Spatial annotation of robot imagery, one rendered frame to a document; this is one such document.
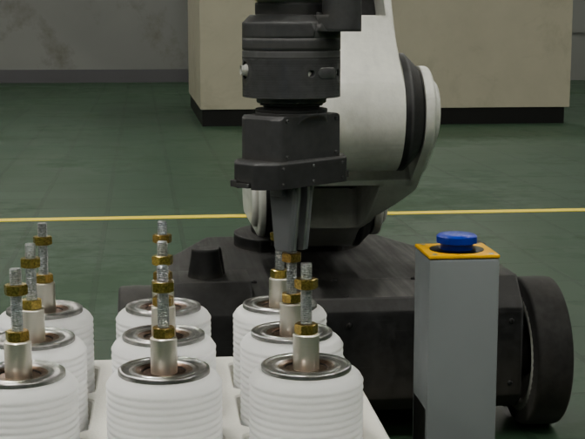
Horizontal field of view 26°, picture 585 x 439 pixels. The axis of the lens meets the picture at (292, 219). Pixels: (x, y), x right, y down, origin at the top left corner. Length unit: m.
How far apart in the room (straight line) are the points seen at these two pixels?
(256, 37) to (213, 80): 5.58
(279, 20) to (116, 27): 10.73
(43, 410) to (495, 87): 6.03
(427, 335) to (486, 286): 0.07
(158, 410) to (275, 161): 0.24
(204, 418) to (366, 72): 0.59
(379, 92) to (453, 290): 0.34
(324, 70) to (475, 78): 5.81
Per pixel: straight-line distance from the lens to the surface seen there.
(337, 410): 1.03
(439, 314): 1.24
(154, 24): 11.82
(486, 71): 6.93
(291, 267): 1.16
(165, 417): 1.02
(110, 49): 11.82
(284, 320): 1.17
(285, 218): 1.14
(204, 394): 1.03
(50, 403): 1.03
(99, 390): 1.27
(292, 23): 1.10
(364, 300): 1.62
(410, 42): 6.82
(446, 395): 1.26
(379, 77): 1.50
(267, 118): 1.11
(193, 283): 1.61
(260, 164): 1.10
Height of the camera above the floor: 0.54
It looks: 9 degrees down
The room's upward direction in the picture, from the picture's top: straight up
